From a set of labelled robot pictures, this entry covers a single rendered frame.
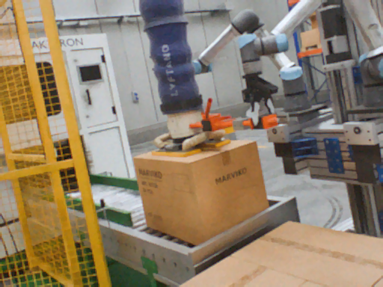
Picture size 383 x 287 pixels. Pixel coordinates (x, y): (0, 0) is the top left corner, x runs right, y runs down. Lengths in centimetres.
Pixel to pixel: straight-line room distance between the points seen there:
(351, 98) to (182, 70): 84
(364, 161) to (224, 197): 63
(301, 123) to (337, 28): 52
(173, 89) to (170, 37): 26
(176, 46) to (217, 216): 84
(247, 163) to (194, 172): 31
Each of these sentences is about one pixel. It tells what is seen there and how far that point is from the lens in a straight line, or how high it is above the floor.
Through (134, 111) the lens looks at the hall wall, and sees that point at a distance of 1126.
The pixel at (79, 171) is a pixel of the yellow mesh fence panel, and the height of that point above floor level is 94.
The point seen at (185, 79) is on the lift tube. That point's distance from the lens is 200.
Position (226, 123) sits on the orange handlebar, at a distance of 177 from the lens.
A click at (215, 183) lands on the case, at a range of 184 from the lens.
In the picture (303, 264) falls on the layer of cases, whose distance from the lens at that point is 164.
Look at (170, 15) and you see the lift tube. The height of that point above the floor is 164.
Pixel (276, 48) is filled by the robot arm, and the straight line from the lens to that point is 162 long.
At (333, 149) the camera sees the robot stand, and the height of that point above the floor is 85.
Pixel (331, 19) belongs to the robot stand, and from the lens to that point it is 207.
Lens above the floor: 128
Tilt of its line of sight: 3 degrees down
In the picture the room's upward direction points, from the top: 11 degrees counter-clockwise
